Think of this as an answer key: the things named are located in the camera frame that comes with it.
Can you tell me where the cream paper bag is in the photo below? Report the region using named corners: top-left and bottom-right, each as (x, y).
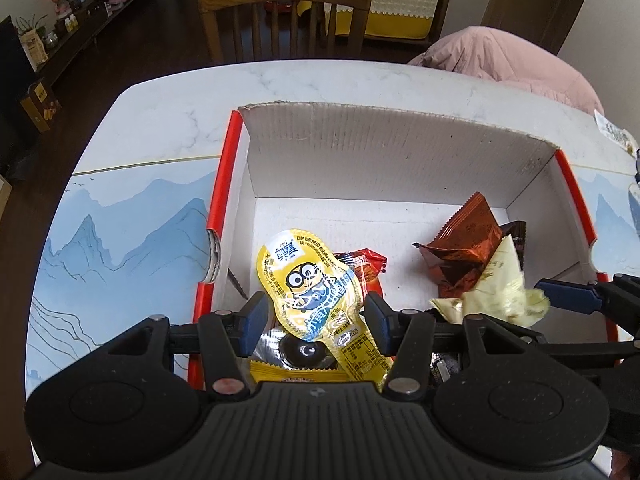
top-left (20, 30), bottom-right (48, 68)

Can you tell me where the brown snack packet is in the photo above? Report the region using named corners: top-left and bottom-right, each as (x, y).
top-left (412, 191), bottom-right (504, 301)

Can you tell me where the wooden door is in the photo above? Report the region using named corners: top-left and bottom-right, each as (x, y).
top-left (480, 0), bottom-right (601, 56)

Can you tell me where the brown yellow gift box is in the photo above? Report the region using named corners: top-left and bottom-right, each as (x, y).
top-left (20, 79), bottom-right (63, 133)

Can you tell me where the pink jacket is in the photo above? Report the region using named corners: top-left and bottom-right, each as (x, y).
top-left (407, 26), bottom-right (604, 115)

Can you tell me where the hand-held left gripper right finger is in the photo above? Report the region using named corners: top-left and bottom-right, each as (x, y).
top-left (364, 292), bottom-right (538, 402)

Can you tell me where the small yellow snack packet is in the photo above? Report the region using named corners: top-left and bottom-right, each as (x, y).
top-left (249, 359), bottom-right (348, 384)

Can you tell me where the white paper packet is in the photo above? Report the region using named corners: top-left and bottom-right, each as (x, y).
top-left (594, 109), bottom-right (640, 156)

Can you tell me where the red snack packet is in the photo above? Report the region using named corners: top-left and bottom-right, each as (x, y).
top-left (331, 248), bottom-right (389, 306)

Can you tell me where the dark television cabinet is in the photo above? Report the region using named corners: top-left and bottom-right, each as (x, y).
top-left (0, 0), bottom-right (156, 86)

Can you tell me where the black silver snack packet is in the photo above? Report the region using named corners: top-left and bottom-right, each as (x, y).
top-left (249, 326), bottom-right (337, 370)

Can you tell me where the black drinks machine cabinet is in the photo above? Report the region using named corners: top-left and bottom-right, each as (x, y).
top-left (0, 14), bottom-right (37, 111)

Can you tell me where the dark sofa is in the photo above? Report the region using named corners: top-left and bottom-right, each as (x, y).
top-left (295, 0), bottom-right (458, 43)

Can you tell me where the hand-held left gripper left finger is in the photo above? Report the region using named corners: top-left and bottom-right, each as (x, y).
top-left (100, 291), bottom-right (271, 401)

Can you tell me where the red cardboard box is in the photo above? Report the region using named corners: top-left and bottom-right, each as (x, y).
top-left (186, 102), bottom-right (621, 396)

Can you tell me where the pale yellow snack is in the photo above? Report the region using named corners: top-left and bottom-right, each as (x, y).
top-left (429, 235), bottom-right (552, 330)

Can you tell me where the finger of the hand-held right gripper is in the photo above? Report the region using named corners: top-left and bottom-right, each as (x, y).
top-left (534, 273), bottom-right (640, 322)
top-left (522, 338), bottom-right (640, 367)

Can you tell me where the yellow cartoon jelly pouch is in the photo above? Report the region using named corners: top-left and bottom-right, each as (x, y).
top-left (256, 228), bottom-right (397, 395)

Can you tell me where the mountain print table mat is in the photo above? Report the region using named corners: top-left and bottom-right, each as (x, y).
top-left (25, 164), bottom-right (640, 403)

